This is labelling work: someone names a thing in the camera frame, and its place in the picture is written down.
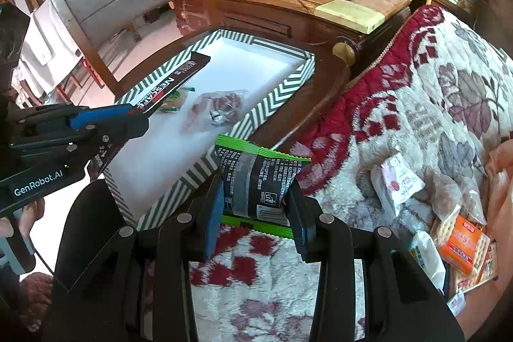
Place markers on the black coffee stick packet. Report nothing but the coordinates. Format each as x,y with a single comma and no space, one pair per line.
176,79

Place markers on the silver wrapped candy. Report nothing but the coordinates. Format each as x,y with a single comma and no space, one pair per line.
218,118

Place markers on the green black snack packet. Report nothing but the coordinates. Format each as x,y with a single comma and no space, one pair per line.
256,181

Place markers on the clear bag of red candies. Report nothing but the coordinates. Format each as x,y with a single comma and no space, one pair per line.
218,101

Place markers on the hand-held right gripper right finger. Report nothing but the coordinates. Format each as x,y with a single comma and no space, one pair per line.
301,234

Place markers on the clear plastic bag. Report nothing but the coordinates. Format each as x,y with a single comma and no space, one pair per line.
461,193

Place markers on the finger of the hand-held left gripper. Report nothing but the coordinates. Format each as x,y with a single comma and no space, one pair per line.
60,151
100,117

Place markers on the peach cloth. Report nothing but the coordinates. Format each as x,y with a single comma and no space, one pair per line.
501,181

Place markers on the orange cracker packet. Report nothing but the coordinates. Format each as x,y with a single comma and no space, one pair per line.
465,244

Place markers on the green white striped box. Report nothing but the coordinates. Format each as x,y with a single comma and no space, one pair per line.
248,57

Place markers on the white pink snack packet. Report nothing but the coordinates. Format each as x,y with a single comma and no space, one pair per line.
394,181

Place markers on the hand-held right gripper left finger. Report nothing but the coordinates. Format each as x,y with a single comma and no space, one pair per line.
212,221

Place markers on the green edged snack packet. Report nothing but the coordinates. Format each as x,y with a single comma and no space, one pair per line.
174,103

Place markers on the white towel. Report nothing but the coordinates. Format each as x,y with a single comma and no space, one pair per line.
44,41

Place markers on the white tissue packet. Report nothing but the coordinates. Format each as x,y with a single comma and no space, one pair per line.
427,258

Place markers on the red white floral blanket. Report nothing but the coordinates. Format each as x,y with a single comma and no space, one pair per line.
421,105

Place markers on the clear cracker packet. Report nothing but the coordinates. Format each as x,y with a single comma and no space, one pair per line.
445,226

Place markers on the person's left hand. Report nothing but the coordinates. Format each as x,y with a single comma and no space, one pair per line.
34,217

